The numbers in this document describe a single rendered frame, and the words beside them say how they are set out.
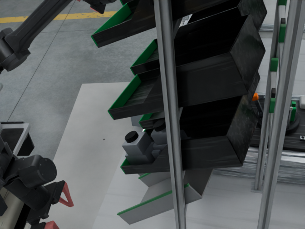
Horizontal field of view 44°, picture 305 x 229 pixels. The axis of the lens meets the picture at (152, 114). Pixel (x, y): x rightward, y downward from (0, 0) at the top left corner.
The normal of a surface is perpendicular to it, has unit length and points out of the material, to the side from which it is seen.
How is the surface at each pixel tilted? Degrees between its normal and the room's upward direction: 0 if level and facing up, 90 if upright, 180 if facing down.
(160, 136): 89
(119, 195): 0
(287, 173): 90
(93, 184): 0
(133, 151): 92
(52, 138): 0
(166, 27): 90
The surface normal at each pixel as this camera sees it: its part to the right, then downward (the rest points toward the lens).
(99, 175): -0.10, -0.76
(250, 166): -0.24, 0.64
